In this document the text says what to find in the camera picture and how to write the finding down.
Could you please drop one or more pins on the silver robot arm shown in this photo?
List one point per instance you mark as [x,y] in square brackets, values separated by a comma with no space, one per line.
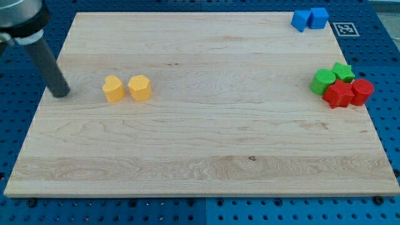
[22,22]

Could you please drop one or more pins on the wooden board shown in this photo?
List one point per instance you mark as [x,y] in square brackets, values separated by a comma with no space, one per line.
[230,114]

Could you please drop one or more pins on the yellow hexagon block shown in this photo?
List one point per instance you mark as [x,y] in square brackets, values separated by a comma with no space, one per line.
[140,88]

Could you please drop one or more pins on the yellow heart block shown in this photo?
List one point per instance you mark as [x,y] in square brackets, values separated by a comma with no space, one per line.
[113,89]

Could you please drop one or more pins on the green cylinder block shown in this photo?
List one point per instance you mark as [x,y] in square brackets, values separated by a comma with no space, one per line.
[322,79]

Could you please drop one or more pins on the blue triangular block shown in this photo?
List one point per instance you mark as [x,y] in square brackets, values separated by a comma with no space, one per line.
[300,19]

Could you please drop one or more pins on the red star block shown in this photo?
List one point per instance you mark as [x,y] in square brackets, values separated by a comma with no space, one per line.
[339,94]

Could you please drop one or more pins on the green star block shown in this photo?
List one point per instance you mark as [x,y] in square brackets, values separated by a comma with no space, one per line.
[343,72]

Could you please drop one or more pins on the blue cube block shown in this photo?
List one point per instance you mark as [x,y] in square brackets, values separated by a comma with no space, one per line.
[318,18]

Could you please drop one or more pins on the red cylinder block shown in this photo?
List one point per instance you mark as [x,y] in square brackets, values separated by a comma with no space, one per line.
[362,90]

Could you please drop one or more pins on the white fiducial marker tag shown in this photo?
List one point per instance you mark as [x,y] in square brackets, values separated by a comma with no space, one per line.
[345,29]

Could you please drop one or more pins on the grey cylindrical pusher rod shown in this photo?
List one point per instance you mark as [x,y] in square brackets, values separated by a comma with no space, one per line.
[41,56]

